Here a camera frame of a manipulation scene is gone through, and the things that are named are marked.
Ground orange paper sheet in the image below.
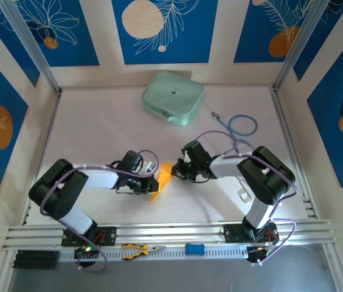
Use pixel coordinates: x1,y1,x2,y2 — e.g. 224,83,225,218
148,161,174,203

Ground clear plastic clip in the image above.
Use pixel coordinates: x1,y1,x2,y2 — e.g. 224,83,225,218
236,176,255,204

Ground blue stethoscope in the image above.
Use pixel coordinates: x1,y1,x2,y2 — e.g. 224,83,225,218
210,111,259,156

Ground mint green zip case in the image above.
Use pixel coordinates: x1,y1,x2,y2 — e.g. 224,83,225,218
141,71,204,127

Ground blue sponge block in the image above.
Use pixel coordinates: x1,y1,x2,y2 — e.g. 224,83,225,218
185,243,206,256

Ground black bar stack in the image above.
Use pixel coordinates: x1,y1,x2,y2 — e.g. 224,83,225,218
12,249,61,270

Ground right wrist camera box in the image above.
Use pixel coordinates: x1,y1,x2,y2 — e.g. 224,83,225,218
182,140,212,172

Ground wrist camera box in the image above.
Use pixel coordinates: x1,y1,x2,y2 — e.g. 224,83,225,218
119,150,144,176
182,140,212,172

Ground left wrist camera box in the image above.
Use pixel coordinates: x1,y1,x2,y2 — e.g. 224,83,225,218
119,150,144,176

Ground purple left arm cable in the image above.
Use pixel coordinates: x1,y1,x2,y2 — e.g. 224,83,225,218
39,148,160,273

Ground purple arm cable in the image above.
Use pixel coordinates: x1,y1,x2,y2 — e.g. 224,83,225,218
39,148,160,273
195,130,299,266

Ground aluminium frame rail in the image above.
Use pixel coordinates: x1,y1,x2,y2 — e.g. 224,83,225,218
2,218,337,249

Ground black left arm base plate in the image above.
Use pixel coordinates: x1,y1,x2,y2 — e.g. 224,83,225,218
61,225,117,248

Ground yellow handled pliers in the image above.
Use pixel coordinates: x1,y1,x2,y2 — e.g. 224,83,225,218
120,242,167,261

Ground slotted grey cable duct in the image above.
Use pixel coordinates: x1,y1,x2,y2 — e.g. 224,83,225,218
59,244,249,263

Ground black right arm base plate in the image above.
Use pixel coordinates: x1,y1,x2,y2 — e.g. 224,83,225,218
222,222,280,244

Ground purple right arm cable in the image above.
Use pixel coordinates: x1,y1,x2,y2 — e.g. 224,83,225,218
195,130,299,266

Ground aluminium frame post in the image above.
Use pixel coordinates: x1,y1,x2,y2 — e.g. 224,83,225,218
0,0,62,94
272,0,333,91

